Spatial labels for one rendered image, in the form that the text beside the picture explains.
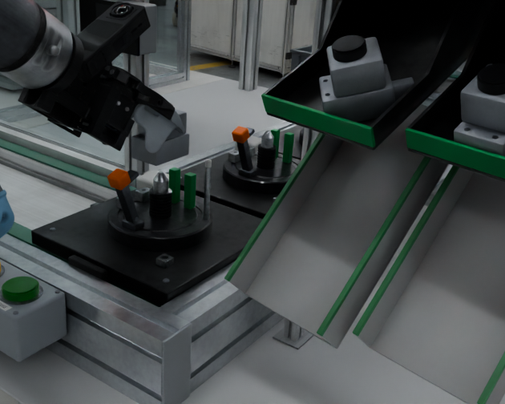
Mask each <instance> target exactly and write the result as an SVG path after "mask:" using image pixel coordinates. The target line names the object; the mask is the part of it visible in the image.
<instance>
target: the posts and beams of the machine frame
mask: <svg viewBox="0 0 505 404"><path fill-rule="evenodd" d="M262 10H263V0H244V1H243V15H242V30H241V45H240V73H239V87H238V89H241V90H245V91H252V90H256V89H257V81H258V69H259V58H260V45H261V22H262Z"/></svg>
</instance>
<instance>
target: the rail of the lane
mask: <svg viewBox="0 0 505 404"><path fill-rule="evenodd" d="M0 260H2V261H5V262H6V263H8V264H10V265H13V266H14V267H15V268H17V269H20V270H22V271H23V272H25V273H28V274H30V275H31V276H33V277H35V278H37V279H39V280H40V281H43V282H45V283H47V284H48V285H51V286H53V287H55V288H56V289H58V290H60V291H62V292H64V293H65V299H66V312H67V335H66V336H65V337H62V338H61V339H59V340H57V341H56V342H54V343H52V344H50V345H49V346H47V347H45V348H46V349H48V350H49V351H51V352H53V353H54V354H57V355H58V356H60V357H61V358H63V359H65V360H66V361H68V362H70V363H71V364H73V365H74V366H77V367H79V368H80V369H81V370H83V371H85V372H87V373H88V374H90V375H91V376H93V377H95V378H97V379H99V380H100V381H101V382H103V383H105V384H107V385H108V386H110V387H111V388H113V389H115V390H117V391H119V392H120V393H121V394H124V395H125V396H127V397H129V398H130V399H132V400H133V401H135V402H137V403H139V404H181V403H182V402H183V401H185V400H186V399H187V398H189V396H190V374H191V349H192V323H190V322H189V321H186V320H184V319H183V318H181V317H178V316H176V315H174V314H172V313H169V312H168V311H166V310H164V309H161V308H160V307H158V306H156V305H153V304H152V303H149V302H147V301H145V300H143V299H141V298H139V297H137V296H135V295H133V294H131V293H129V292H126V291H124V290H122V289H120V288H118V287H116V286H114V285H112V284H110V283H108V282H107V270H106V269H103V268H101V267H99V266H98V265H94V264H92V263H91V262H89V261H86V260H84V259H82V258H80V257H77V256H76V255H72V256H70V257H69V258H68V260H69V264H68V263H67V262H65V261H62V260H60V259H59V258H57V257H53V256H52V255H50V254H48V253H46V252H44V251H42V250H40V249H38V248H35V247H34V246H32V245H29V244H27V243H25V242H23V241H21V240H19V239H17V238H15V237H13V236H11V235H9V234H5V235H4V236H3V237H2V238H0Z"/></svg>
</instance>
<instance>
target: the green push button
mask: <svg viewBox="0 0 505 404"><path fill-rule="evenodd" d="M38 293H39V283H38V281H37V280H35V279H34V278H32V277H14V278H11V279H9V280H8V281H6V282H5V283H4V284H3V285H2V296H3V297H4V298H5V299H6V300H8V301H27V300H30V299H32V298H34V297H36V296H37V295H38Z"/></svg>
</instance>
